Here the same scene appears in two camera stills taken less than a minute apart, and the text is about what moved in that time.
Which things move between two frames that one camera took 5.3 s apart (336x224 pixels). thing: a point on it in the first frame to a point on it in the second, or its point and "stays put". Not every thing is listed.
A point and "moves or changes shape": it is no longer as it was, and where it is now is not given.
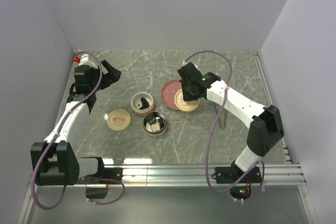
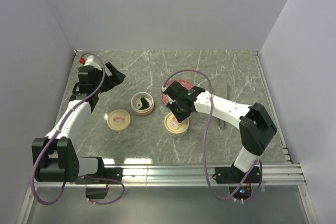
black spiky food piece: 145,104 stays put
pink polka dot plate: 168,92 stays put
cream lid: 118,119 stays put
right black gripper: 186,97 to 180,117
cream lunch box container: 136,97 stays put
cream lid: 187,106 moves or changes shape
